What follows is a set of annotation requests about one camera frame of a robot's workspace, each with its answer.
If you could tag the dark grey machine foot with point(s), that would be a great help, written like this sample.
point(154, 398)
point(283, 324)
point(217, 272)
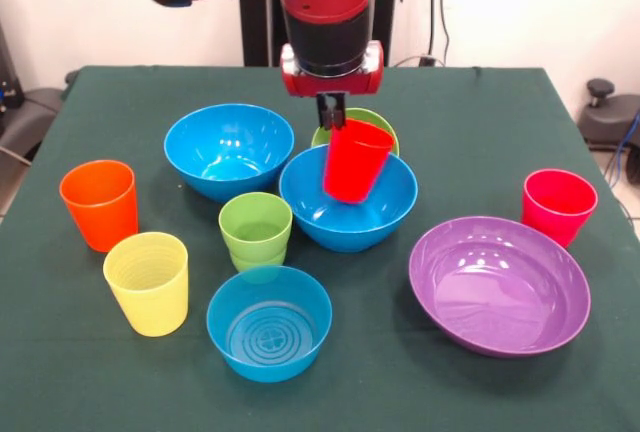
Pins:
point(610, 117)
point(30, 117)

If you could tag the pink plastic cup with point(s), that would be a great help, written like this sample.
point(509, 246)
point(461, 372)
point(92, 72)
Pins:
point(557, 207)

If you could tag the dark green tablecloth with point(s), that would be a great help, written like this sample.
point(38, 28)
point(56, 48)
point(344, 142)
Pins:
point(350, 402)

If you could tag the small patterned blue bowl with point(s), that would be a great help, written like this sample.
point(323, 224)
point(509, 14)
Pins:
point(270, 367)

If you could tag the orange plastic cup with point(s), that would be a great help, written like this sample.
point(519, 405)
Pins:
point(100, 212)

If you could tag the yellow plastic cup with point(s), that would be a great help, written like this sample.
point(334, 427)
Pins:
point(150, 297)

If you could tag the purple plastic bowl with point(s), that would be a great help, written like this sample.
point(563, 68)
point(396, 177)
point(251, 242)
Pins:
point(500, 292)

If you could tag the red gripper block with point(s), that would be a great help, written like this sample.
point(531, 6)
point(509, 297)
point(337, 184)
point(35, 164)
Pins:
point(330, 84)

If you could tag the green plastic cup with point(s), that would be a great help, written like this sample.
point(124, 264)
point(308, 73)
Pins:
point(250, 264)
point(255, 227)

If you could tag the green plastic bowl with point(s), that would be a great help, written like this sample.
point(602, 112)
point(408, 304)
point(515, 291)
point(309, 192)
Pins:
point(370, 119)

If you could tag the large blue plastic bowl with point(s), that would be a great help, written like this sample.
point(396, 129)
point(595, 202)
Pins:
point(227, 142)
point(310, 192)

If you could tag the red plastic cup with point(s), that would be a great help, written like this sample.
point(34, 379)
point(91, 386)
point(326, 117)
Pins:
point(355, 167)

